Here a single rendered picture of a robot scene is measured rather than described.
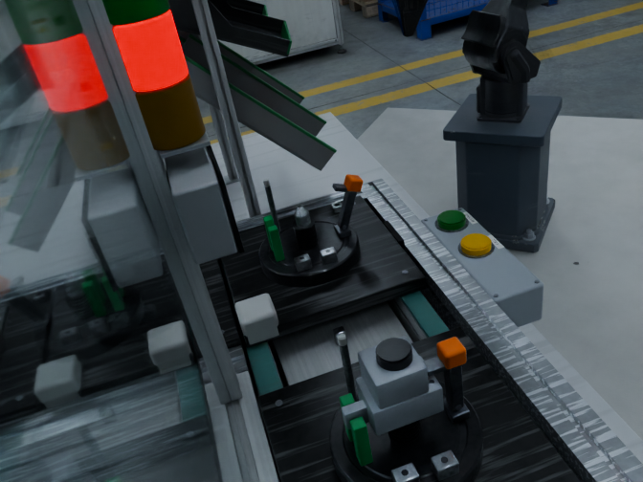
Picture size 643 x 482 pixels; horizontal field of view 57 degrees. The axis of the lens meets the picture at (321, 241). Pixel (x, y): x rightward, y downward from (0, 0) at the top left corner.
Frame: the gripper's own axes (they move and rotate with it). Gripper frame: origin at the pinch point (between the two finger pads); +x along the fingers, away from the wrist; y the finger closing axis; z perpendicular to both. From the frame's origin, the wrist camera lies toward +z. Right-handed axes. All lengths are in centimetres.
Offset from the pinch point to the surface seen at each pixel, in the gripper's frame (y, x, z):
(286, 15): -392, 83, -70
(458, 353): 39.9, 18.8, 13.7
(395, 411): 41, 22, 20
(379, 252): 9.3, 28.9, 9.4
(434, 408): 41, 23, 17
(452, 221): 7.6, 28.2, -2.4
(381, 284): 15.8, 29.1, 11.7
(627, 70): -220, 114, -237
